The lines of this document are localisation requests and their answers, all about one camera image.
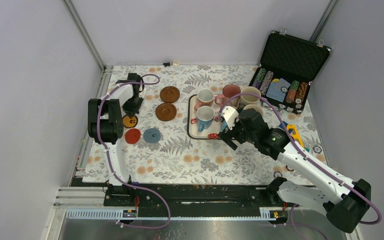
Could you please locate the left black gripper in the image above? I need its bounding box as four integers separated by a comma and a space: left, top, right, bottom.
122, 94, 144, 119

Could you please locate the orange smiley coaster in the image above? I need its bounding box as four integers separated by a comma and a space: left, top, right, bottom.
122, 114, 138, 129

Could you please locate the brown wooden coaster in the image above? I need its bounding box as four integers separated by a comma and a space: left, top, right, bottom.
159, 86, 180, 103
155, 102, 177, 122

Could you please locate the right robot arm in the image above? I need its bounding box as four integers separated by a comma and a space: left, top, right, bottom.
218, 106, 372, 234

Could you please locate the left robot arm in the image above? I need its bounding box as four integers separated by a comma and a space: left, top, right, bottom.
87, 73, 144, 206

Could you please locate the red apple coaster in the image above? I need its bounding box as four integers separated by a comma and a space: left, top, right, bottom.
124, 128, 142, 145

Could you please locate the grey blue coaster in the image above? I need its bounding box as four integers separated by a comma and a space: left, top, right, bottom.
143, 127, 161, 144

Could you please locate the cream mug front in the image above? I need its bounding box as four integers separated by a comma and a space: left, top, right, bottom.
243, 104, 264, 117

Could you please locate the cream mug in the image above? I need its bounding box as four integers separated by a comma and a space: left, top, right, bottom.
239, 86, 262, 107
243, 104, 264, 117

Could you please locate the cream mug rear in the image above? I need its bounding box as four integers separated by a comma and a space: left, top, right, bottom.
239, 86, 262, 107

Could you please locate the blue small block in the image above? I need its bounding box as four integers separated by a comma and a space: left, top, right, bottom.
279, 121, 288, 130

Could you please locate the white strawberry tray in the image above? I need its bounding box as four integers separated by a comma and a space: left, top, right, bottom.
186, 94, 233, 141

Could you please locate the pink large mug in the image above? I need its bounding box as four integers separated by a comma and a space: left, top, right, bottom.
214, 84, 241, 108

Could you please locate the blue card deck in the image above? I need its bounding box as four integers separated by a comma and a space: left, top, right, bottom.
265, 78, 291, 103

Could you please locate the blue floral mug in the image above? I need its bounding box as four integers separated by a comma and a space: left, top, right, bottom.
196, 106, 215, 133

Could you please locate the yellow triangle toy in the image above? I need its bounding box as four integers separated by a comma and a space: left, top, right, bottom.
286, 124, 305, 148

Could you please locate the floral tablecloth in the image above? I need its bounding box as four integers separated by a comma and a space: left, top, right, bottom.
82, 64, 329, 186

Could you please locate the pink small mug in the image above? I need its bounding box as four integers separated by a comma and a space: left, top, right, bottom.
194, 88, 215, 111

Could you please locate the black poker chip case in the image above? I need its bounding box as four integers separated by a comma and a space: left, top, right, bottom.
249, 31, 332, 115

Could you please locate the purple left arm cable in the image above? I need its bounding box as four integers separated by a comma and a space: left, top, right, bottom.
94, 73, 172, 230

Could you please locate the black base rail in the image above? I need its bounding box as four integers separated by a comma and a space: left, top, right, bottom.
73, 178, 292, 218

